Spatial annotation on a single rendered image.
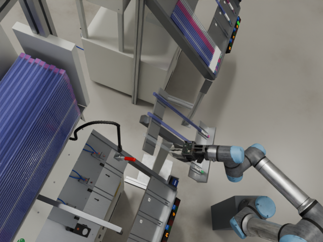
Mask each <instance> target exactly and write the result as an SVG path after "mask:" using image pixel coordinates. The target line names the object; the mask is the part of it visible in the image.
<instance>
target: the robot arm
mask: <svg viewBox="0 0 323 242"><path fill-rule="evenodd" d="M184 142H185V143H184V144H183V145H178V144H174V147H172V148H170V149H171V150H172V151H182V153H180V154H178V153H174V152H172V153H170V152H168V154H169V155H171V156H172V157H174V158H176V159H178V160H180V161H182V162H191V161H195V160H197V163H199V164H201V163H202V161H203V160H204V159H205V160H209V161H213V162H215V161H217V162H223V163H224V168H225V173H226V175H227V178H228V180H229V181H231V182H239V181H241V180H242V178H243V172H244V171H246V170H247V169H248V168H250V167H251V166H253V167H254V168H255V169H256V170H257V171H258V172H259V173H260V174H261V175H262V176H263V177H264V178H265V179H266V180H267V181H268V182H269V183H270V184H271V185H272V186H273V187H274V188H276V189H277V190H278V191H279V192H280V193H281V194H282V195H283V196H284V197H285V198H286V199H287V200H288V201H289V202H290V203H291V204H292V205H293V206H294V207H295V208H296V209H297V210H298V214H299V215H300V216H301V217H302V219H301V220H300V221H299V222H298V223H297V224H291V223H286V224H284V225H281V224H277V223H274V222H270V221H266V219H267V218H271V217H272V216H273V215H274V214H275V212H276V206H275V203H274V201H273V200H272V199H271V198H269V197H267V196H259V197H257V198H252V197H249V198H245V199H243V200H242V201H241V202H240V204H239V207H238V211H239V213H237V214H236V215H235V216H234V217H233V218H232V219H231V220H230V225H231V227H232V228H233V230H234V231H235V233H236V234H237V235H238V236H239V237H240V238H241V239H245V238H246V237H247V236H249V237H256V236H258V237H260V238H263V239H265V240H268V241H271V242H323V206H322V205H321V204H320V203H319V202H318V201H317V200H316V199H312V198H310V197H309V196H308V195H307V194H306V193H304V192H303V191H302V190H301V189H300V188H299V187H298V186H297V185H296V184H295V183H294V182H293V181H292V180H290V179H289V178H288V177H287V176H286V175H285V174H284V173H283V172H282V171H281V170H280V169H279V168H278V167H277V166H276V165H275V164H273V163H272V162H271V161H270V160H269V159H268V158H267V157H266V156H265V155H266V150H265V149H264V147H263V146H262V145H260V144H258V143H255V144H253V145H252V146H250V147H248V148H247V149H246V150H245V151H244V149H243V148H242V147H240V146H234V145H233V146H229V145H198V144H196V142H195V141H184ZM191 142H192V143H191Z"/></svg>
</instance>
